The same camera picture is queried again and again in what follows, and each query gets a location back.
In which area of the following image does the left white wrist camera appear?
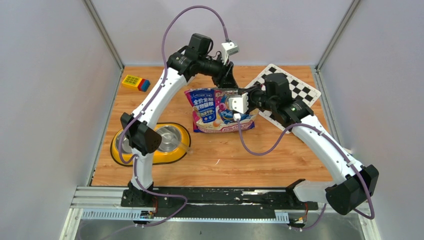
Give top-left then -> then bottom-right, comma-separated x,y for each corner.
221,41 -> 240,65

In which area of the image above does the black white checkerboard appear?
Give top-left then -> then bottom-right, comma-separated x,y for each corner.
244,63 -> 322,134

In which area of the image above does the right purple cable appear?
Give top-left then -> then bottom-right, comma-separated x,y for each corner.
233,113 -> 376,221

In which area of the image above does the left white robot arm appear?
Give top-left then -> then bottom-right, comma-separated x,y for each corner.
120,33 -> 239,207

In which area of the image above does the yellow double pet bowl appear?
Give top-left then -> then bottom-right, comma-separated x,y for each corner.
109,122 -> 192,167

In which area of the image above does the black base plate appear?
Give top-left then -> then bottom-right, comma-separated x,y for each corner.
120,186 -> 319,219

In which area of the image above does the purple cable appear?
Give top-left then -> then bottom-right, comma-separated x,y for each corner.
233,113 -> 376,221
117,5 -> 231,166

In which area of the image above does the colourful pet food bag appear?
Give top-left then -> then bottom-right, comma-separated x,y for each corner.
184,87 -> 239,133

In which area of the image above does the aluminium rail frame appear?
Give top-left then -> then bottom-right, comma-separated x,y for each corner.
60,186 -> 381,240

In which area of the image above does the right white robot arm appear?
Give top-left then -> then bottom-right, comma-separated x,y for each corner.
244,73 -> 379,219

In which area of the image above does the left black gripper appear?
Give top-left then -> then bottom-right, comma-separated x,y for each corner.
198,53 -> 239,90

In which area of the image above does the yellow blue red toy block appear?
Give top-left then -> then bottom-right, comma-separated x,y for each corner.
121,75 -> 151,92

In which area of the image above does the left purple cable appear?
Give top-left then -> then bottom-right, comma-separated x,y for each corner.
117,5 -> 231,166

